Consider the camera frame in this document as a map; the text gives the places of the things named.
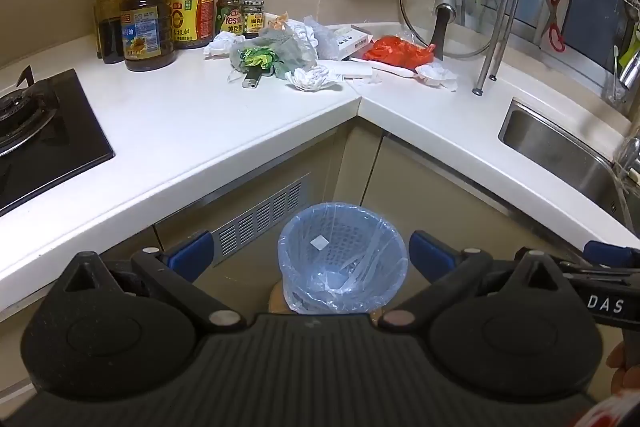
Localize green plastic bag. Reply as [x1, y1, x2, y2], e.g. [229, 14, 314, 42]
[228, 27, 319, 82]

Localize black gas stove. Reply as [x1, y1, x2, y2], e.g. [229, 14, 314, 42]
[0, 66, 116, 215]

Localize white medicine box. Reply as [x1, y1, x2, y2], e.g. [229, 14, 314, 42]
[334, 25, 374, 60]

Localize steel sink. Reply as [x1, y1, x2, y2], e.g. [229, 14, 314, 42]
[498, 99, 626, 230]

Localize dark sauce bottle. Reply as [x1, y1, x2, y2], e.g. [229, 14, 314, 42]
[94, 0, 126, 65]

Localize crumpled white tissue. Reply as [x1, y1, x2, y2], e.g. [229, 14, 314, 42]
[285, 65, 344, 92]
[203, 31, 247, 58]
[414, 61, 459, 92]

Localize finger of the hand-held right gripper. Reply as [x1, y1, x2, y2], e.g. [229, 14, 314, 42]
[559, 241, 640, 280]

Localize orange mesh scrubber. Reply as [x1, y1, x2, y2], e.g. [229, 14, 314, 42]
[362, 35, 437, 68]

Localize person's right hand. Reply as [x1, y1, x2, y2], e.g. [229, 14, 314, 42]
[606, 341, 640, 395]

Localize glass pot lid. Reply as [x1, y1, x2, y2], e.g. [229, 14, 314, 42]
[400, 0, 504, 60]

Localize trash bin with blue bag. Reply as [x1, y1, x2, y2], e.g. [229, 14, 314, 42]
[277, 203, 408, 315]

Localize large sauce jar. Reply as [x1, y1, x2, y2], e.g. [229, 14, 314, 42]
[216, 0, 245, 38]

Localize red scissors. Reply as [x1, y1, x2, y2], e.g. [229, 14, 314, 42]
[541, 0, 569, 54]

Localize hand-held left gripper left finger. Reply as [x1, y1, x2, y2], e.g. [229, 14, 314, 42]
[42, 231, 247, 333]

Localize cabinet vent grille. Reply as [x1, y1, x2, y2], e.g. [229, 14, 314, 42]
[212, 179, 312, 259]

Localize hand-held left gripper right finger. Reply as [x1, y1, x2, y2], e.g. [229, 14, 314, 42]
[377, 231, 576, 333]

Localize white paper sheet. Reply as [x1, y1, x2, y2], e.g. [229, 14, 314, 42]
[320, 58, 416, 86]

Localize clear cooking oil bottle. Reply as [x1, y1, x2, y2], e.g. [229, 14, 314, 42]
[120, 0, 177, 72]

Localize small sauce jar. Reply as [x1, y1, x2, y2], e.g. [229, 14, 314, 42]
[242, 0, 265, 35]

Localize white plastic bag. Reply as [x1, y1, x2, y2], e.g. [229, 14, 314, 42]
[286, 18, 320, 54]

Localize metal dish rack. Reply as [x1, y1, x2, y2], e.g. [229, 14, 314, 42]
[472, 0, 640, 98]

